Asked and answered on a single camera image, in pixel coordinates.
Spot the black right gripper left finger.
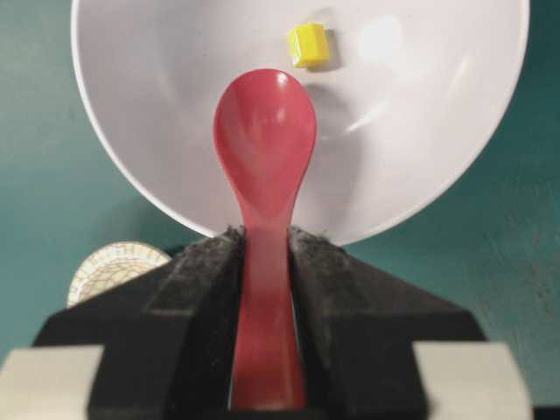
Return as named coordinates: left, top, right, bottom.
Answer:
left=34, top=228, right=245, bottom=417

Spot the yellow hexagonal prism block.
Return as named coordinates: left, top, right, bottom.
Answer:
left=287, top=22, right=333, bottom=71

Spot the small speckled ceramic dish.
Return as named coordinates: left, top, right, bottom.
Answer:
left=66, top=241, right=171, bottom=307

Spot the pink plastic soup spoon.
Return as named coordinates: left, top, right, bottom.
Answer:
left=213, top=69, right=317, bottom=411

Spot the large white bowl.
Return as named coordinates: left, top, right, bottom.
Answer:
left=71, top=1, right=530, bottom=244

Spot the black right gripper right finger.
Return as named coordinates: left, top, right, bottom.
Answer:
left=289, top=227, right=486, bottom=417

